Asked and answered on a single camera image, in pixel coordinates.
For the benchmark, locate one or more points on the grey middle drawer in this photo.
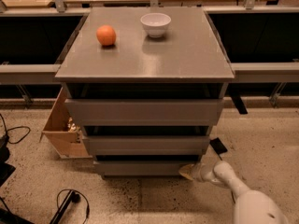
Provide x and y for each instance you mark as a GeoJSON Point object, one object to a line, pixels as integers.
{"type": "Point", "coordinates": [145, 140]}

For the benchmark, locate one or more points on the grey drawer cabinet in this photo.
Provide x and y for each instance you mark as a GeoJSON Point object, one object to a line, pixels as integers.
{"type": "Point", "coordinates": [186, 63]}

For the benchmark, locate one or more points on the grey drawer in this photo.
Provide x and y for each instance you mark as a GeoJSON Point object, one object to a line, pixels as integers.
{"type": "Point", "coordinates": [142, 165]}
{"type": "Point", "coordinates": [145, 140]}
{"type": "Point", "coordinates": [145, 112]}

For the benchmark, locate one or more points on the black power adapter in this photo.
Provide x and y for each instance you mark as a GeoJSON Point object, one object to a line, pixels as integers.
{"type": "Point", "coordinates": [218, 146]}

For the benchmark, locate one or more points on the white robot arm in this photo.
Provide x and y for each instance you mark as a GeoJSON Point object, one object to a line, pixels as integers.
{"type": "Point", "coordinates": [251, 206]}

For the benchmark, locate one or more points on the grey metal rail left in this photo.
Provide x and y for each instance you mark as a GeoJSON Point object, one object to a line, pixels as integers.
{"type": "Point", "coordinates": [28, 74]}

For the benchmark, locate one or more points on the orange fruit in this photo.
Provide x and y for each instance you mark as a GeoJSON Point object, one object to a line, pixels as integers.
{"type": "Point", "coordinates": [106, 35]}

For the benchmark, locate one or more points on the grey metal rail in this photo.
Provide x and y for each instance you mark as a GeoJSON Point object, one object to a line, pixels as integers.
{"type": "Point", "coordinates": [28, 74]}
{"type": "Point", "coordinates": [265, 72]}

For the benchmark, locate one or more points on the white ceramic bowl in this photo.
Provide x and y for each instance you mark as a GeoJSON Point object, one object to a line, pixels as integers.
{"type": "Point", "coordinates": [155, 24]}

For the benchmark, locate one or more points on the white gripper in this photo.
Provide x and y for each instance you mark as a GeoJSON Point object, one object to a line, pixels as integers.
{"type": "Point", "coordinates": [197, 172]}

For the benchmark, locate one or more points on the grey bottom drawer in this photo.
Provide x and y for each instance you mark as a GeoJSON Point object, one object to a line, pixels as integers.
{"type": "Point", "coordinates": [142, 165]}

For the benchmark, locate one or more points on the black stand with cable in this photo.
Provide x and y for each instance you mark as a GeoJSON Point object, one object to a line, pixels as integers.
{"type": "Point", "coordinates": [72, 196]}

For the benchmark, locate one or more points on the cardboard box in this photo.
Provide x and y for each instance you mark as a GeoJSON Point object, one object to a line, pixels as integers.
{"type": "Point", "coordinates": [67, 143]}

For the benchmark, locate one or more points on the grey top drawer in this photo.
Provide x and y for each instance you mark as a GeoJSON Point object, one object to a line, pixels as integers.
{"type": "Point", "coordinates": [145, 112]}

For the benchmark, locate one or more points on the grey metal rail right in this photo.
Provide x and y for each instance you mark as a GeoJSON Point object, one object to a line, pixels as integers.
{"type": "Point", "coordinates": [265, 72]}

